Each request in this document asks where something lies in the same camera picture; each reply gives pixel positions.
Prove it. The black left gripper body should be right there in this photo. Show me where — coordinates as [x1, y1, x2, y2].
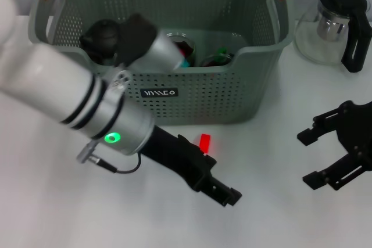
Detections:
[140, 125, 218, 192]

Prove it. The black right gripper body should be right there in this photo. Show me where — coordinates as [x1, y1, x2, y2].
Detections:
[335, 100, 372, 172]

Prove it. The red tall brick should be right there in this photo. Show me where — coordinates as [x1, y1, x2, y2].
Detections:
[199, 134, 212, 154]

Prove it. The glass teacup with black holder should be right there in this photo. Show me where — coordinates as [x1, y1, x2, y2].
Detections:
[166, 33, 198, 68]
[199, 52, 235, 67]

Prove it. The dark red angled brick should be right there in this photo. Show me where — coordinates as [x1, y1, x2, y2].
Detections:
[176, 41, 194, 60]

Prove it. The green small brick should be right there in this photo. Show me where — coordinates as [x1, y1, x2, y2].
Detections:
[216, 45, 231, 60]

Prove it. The grey perforated storage bin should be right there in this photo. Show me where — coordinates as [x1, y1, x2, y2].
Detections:
[28, 0, 295, 127]

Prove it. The glass teapot with black lid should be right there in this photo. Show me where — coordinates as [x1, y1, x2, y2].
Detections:
[293, 0, 372, 74]

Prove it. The black clay teapot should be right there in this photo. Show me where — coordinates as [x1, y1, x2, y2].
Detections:
[79, 19, 123, 64]

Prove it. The left gripper cable with connector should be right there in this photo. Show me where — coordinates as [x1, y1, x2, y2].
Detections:
[76, 140, 142, 175]

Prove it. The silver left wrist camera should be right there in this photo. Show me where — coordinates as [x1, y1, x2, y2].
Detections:
[112, 13, 183, 73]

